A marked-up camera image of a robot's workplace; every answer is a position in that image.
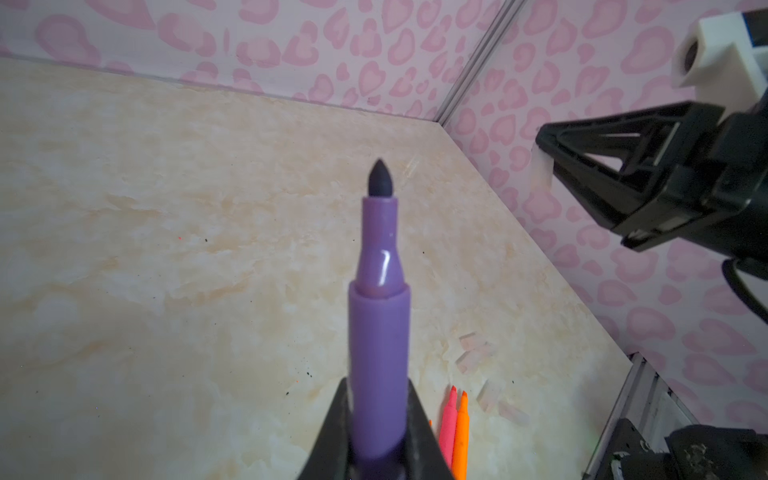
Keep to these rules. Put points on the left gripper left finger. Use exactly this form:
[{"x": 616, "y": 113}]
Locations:
[{"x": 329, "y": 458}]

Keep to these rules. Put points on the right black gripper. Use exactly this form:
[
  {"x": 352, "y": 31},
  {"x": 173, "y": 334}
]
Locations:
[{"x": 616, "y": 164}]

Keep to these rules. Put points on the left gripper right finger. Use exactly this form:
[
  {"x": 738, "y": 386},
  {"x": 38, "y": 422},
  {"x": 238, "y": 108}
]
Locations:
[{"x": 423, "y": 457}]

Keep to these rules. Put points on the purple marker pen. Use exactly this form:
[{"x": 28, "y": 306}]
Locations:
[{"x": 378, "y": 336}]

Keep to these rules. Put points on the orange marker pen left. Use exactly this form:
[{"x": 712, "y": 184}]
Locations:
[{"x": 461, "y": 439}]

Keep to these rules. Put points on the pink marker pen upper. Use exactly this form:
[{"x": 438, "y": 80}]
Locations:
[{"x": 447, "y": 424}]

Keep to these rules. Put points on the clear pen cap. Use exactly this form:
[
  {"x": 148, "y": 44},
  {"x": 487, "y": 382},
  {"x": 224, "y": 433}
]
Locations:
[
  {"x": 470, "y": 360},
  {"x": 513, "y": 414},
  {"x": 489, "y": 395},
  {"x": 472, "y": 341}
]

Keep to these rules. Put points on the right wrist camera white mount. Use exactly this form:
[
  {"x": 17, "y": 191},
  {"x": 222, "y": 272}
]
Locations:
[{"x": 724, "y": 60}]

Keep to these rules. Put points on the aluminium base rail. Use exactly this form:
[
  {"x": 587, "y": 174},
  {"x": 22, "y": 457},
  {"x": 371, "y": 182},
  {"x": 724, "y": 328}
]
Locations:
[{"x": 645, "y": 413}]

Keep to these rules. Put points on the aluminium frame corner post right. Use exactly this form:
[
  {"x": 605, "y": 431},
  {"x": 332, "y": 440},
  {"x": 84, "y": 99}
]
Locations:
[{"x": 501, "y": 23}]

